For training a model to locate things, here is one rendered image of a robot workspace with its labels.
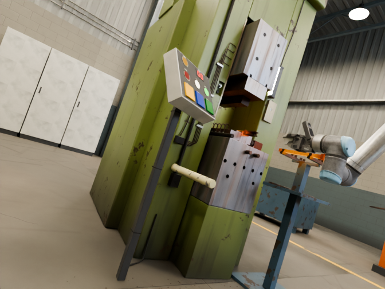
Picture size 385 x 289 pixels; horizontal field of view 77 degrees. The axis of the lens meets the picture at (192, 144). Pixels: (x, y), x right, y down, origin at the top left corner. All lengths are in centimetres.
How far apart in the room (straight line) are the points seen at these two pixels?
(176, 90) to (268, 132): 114
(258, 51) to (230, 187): 95
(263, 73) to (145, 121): 96
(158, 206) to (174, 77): 85
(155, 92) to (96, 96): 466
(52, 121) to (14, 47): 163
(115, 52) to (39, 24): 182
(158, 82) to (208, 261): 136
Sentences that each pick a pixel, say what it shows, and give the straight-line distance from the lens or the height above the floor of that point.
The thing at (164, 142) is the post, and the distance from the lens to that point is 129.
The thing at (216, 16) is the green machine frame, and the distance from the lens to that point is 185.
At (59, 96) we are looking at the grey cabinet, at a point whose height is 116.
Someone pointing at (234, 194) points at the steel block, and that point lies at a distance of 167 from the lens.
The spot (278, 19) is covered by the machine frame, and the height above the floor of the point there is 198.
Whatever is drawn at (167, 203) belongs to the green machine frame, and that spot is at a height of 38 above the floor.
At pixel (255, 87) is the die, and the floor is 132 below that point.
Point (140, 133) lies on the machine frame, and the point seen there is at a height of 78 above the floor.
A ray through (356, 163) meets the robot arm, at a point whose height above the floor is 93.
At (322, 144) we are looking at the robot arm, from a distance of 130.
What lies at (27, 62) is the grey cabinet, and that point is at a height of 157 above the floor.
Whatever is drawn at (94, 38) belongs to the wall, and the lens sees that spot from 747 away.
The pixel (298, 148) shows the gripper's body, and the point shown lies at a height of 93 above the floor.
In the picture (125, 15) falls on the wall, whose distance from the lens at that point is 792.
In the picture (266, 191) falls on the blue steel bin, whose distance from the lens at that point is 545.
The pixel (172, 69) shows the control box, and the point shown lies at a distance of 122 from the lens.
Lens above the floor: 70
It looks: 4 degrees up
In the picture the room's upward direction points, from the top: 18 degrees clockwise
